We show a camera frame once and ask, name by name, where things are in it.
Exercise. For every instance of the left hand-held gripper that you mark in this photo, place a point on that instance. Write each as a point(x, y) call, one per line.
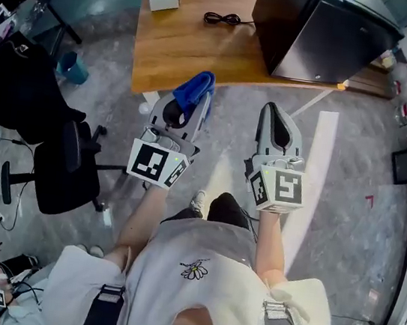
point(147, 159)

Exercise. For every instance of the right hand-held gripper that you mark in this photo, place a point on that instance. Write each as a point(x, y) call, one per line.
point(287, 187)

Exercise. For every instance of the blue cleaning cloth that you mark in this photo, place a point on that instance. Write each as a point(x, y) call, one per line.
point(193, 88)

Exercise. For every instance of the black mini fridge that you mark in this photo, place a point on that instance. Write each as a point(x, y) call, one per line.
point(321, 35)

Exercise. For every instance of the person's right forearm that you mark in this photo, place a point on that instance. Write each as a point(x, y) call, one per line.
point(269, 243)

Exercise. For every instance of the person's left white sneaker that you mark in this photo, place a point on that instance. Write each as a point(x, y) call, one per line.
point(197, 200)

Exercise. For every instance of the person's black trousers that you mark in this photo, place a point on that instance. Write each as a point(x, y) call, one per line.
point(227, 208)

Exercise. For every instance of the teal waste bin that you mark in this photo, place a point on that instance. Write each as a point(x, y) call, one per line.
point(74, 69)

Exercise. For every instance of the black office chair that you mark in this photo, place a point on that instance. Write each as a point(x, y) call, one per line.
point(67, 183)

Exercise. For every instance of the person's white flower-print t-shirt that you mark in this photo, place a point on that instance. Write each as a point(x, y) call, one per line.
point(187, 299)

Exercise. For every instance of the glass desk with black frame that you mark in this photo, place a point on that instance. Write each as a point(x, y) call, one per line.
point(66, 27)

